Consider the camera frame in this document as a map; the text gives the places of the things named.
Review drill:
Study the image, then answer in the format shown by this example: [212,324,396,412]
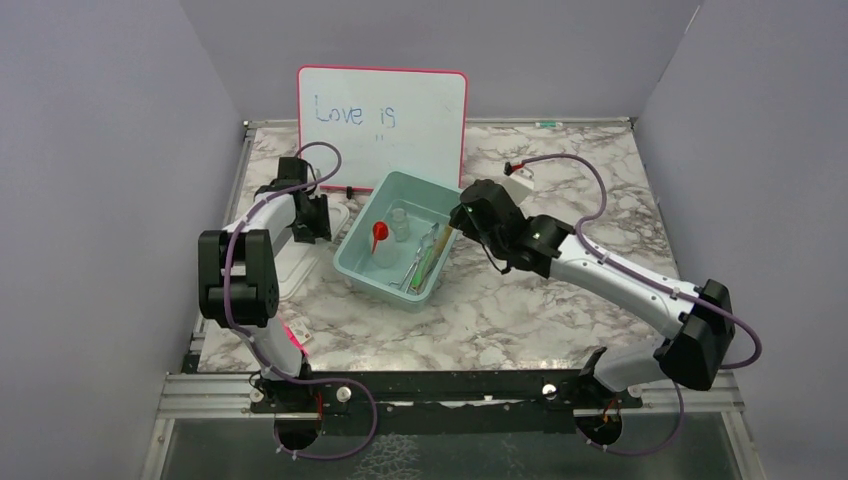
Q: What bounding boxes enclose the white bin lid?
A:
[274,201,350,302]

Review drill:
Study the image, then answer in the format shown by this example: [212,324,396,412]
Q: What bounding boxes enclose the brown test tube brush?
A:
[424,225,454,267]

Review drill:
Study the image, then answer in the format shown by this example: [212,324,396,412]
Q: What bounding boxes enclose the metal crucible tongs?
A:
[388,222,440,291]

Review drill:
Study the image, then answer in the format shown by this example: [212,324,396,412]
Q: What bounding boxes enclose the red cap wash bottle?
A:
[370,221,399,268]

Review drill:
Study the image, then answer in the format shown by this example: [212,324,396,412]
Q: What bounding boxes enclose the teal plastic bin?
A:
[333,171,460,313]

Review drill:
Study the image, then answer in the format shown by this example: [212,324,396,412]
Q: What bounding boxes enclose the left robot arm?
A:
[198,157,332,411]

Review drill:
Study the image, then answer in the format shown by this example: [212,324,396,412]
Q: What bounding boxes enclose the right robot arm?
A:
[449,179,735,407]

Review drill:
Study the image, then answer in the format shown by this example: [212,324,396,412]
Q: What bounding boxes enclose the pink highlighter marker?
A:
[281,320,313,357]

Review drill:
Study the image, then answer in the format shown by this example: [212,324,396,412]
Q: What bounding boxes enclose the pink framed whiteboard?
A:
[297,65,469,191]

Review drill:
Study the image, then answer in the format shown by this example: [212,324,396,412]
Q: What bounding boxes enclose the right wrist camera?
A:
[501,162,535,205]

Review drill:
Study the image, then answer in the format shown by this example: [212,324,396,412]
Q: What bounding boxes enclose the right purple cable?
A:
[519,153,763,458]

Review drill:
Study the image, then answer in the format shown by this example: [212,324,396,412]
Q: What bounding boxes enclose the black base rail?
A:
[264,369,643,436]

